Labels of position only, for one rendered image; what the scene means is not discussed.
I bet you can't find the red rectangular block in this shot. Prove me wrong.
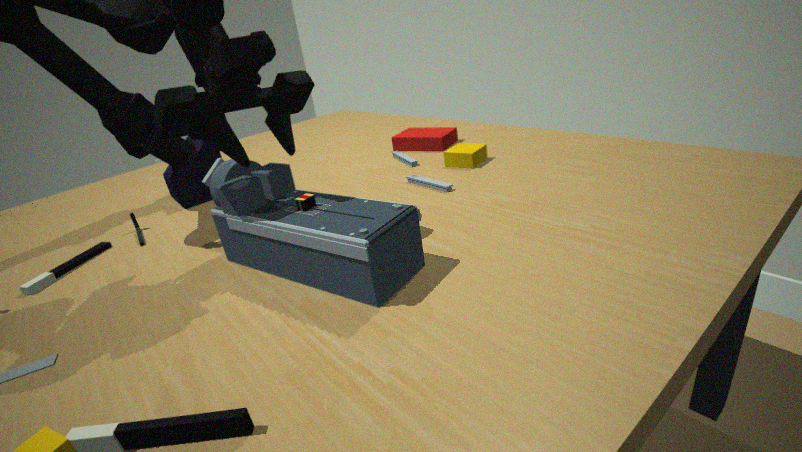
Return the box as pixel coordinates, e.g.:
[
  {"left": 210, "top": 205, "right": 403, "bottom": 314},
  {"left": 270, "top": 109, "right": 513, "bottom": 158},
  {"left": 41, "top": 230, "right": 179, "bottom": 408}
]
[{"left": 391, "top": 127, "right": 458, "bottom": 151}]

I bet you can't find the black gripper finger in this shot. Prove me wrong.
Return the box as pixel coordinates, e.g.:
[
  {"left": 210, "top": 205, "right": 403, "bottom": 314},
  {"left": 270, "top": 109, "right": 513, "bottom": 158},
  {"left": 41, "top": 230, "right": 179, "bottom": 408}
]
[
  {"left": 265, "top": 89, "right": 297, "bottom": 155},
  {"left": 189, "top": 100, "right": 251, "bottom": 168}
]

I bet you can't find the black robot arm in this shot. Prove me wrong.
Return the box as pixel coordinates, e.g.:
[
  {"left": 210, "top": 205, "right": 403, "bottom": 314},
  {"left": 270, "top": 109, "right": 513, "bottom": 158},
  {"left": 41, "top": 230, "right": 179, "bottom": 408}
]
[{"left": 0, "top": 0, "right": 276, "bottom": 173}]

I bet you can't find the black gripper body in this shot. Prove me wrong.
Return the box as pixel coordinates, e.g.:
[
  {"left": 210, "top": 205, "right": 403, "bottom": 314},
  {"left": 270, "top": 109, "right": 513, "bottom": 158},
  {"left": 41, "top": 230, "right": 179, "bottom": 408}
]
[{"left": 154, "top": 39, "right": 315, "bottom": 140}]

